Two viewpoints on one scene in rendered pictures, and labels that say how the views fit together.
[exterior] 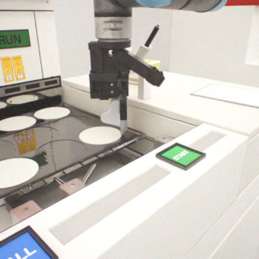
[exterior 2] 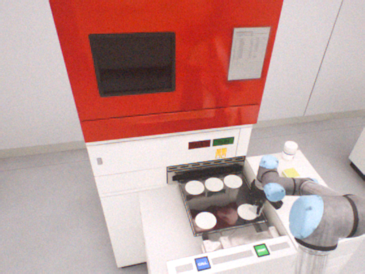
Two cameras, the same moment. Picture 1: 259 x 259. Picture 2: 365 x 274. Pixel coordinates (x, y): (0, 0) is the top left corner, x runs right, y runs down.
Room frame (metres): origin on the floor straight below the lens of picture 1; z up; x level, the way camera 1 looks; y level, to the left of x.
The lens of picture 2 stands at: (-0.42, -0.16, 2.08)
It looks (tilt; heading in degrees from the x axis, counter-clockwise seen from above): 43 degrees down; 26
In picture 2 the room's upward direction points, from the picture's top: 5 degrees clockwise
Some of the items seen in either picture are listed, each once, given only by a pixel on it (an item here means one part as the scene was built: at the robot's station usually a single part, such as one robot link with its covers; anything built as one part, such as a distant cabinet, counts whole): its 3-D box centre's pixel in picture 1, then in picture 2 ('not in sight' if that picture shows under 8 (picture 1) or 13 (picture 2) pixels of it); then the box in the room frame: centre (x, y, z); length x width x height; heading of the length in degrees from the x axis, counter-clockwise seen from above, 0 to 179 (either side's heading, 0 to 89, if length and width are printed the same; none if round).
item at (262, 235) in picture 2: not in sight; (240, 245); (0.39, 0.02, 0.87); 0.36 x 0.08 x 0.03; 136
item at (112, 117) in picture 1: (114, 118); (254, 210); (0.55, 0.04, 0.95); 0.06 x 0.03 x 0.09; 90
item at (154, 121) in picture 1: (166, 108); (295, 201); (0.77, -0.12, 0.89); 0.62 x 0.35 x 0.14; 46
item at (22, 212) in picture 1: (35, 225); (208, 248); (0.27, 0.13, 0.89); 0.08 x 0.03 x 0.03; 46
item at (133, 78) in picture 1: (143, 72); (290, 177); (0.81, -0.04, 1.00); 0.07 x 0.07 x 0.07; 50
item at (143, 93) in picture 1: (139, 71); not in sight; (0.66, -0.03, 1.03); 0.06 x 0.04 x 0.13; 46
